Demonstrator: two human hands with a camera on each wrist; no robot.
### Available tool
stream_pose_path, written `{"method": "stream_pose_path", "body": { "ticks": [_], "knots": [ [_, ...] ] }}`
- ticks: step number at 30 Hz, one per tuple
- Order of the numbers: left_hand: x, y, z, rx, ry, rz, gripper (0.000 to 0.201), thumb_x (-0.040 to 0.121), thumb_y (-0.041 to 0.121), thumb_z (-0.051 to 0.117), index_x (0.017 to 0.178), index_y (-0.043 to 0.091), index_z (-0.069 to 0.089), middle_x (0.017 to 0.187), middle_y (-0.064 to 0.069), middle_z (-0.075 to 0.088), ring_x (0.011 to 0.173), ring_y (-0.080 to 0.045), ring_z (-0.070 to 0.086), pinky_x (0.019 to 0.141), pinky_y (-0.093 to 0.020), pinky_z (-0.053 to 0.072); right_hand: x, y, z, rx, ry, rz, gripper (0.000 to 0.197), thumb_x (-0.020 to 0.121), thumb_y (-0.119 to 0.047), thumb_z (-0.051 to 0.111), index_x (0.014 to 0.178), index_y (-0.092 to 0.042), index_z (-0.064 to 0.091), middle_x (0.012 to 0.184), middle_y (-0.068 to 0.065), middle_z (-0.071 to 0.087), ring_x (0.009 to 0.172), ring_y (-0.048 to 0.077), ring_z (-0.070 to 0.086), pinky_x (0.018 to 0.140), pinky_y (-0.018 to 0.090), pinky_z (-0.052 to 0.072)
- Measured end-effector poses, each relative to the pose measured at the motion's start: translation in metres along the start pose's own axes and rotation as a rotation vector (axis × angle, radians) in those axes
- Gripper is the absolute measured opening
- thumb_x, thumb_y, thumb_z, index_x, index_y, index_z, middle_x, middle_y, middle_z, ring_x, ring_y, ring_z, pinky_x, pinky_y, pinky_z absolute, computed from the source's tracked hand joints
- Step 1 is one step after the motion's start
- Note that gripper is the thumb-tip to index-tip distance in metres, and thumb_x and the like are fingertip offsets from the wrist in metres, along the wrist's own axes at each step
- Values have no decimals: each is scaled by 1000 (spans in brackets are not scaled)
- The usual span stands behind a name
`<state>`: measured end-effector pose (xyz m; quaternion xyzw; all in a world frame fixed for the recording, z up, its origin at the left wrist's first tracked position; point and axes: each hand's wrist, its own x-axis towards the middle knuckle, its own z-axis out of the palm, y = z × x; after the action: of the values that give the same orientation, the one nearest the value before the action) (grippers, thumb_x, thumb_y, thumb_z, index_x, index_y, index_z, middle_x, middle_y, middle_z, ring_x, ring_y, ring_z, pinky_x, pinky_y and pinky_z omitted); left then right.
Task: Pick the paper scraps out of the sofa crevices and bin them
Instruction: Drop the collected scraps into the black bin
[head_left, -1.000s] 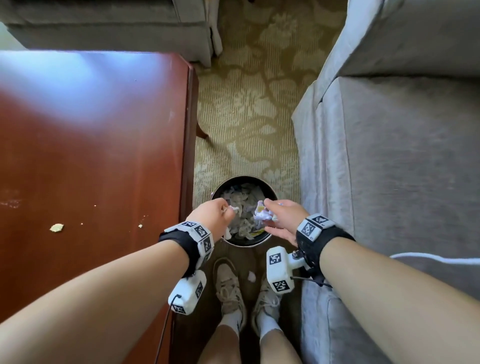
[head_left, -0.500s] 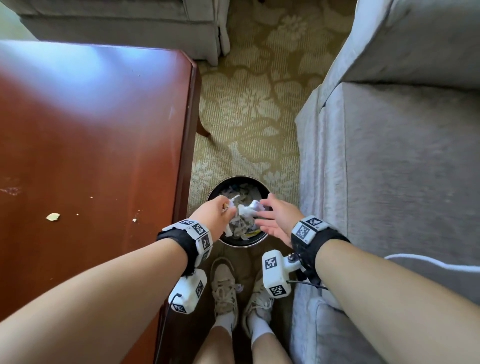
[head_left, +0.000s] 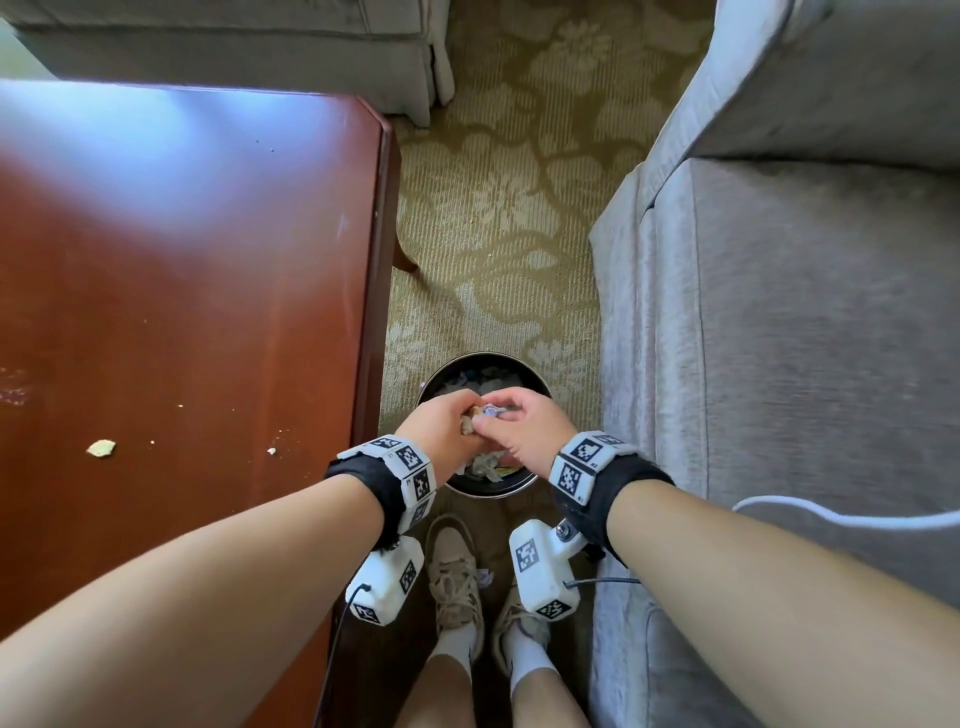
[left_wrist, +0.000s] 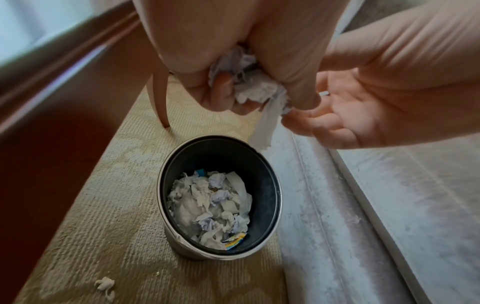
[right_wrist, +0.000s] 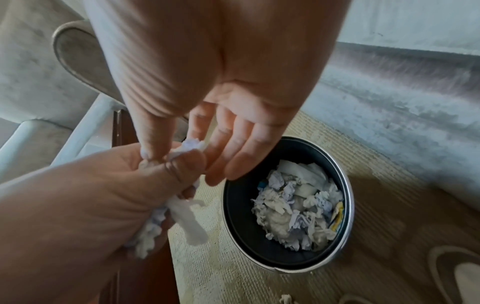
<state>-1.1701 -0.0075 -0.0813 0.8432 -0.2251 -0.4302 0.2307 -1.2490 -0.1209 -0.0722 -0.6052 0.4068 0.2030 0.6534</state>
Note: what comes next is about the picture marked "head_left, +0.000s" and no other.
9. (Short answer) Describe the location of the person's right hand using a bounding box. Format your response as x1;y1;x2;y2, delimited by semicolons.
472;387;579;480

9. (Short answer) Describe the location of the person's left hand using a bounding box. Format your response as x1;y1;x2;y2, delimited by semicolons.
395;389;486;486

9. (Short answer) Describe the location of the trash wrapper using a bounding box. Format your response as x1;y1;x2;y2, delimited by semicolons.
459;403;513;441

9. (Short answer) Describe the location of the person's right forearm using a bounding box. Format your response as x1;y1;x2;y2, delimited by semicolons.
604;480;960;728

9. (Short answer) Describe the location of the person's left forearm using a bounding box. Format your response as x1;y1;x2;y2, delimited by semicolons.
0;474;388;728

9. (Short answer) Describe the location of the crumpled paper trash pile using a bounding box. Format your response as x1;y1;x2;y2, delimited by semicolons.
433;365;530;485

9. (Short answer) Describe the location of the round black trash can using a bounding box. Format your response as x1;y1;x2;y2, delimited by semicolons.
415;351;554;501

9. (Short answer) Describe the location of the white marker wrist band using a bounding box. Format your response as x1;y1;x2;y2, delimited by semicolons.
324;434;438;554
548;430;676;565

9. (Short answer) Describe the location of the brown wooden table leg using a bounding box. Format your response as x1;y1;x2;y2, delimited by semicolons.
391;223;422;276

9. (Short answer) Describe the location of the person's left beige sneaker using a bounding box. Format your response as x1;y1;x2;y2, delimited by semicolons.
425;513;486;663

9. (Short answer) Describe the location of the person's beige sneaker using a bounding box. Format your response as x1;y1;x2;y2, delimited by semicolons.
491;583;554;678
425;513;486;663

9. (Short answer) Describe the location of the person's right beige sneaker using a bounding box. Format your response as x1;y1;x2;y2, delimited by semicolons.
491;583;554;678

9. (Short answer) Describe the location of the person's left white sock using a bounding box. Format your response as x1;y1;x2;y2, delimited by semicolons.
430;621;482;682

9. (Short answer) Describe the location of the person's white sock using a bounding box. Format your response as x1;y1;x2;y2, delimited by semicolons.
503;626;561;700
430;621;482;682

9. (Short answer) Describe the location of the person's right white sock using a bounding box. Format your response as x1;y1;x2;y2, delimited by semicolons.
503;626;561;700

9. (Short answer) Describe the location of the person's left leg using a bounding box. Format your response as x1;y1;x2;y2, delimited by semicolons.
393;654;475;728

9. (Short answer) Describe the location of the person's leg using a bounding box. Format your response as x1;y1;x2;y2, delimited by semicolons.
509;671;595;728
393;654;475;728

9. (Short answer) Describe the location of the person's right leg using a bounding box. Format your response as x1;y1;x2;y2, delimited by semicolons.
509;671;595;728

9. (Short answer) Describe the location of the grey fabric sofa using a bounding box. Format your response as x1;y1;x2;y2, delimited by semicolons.
588;0;960;728

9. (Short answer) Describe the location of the grey fabric armchair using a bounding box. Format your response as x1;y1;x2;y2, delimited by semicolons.
0;0;457;129

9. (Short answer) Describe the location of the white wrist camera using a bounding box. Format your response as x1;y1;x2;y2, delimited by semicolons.
345;535;426;628
509;518;591;623

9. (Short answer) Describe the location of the white cable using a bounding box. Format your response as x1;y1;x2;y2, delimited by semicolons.
730;494;960;534

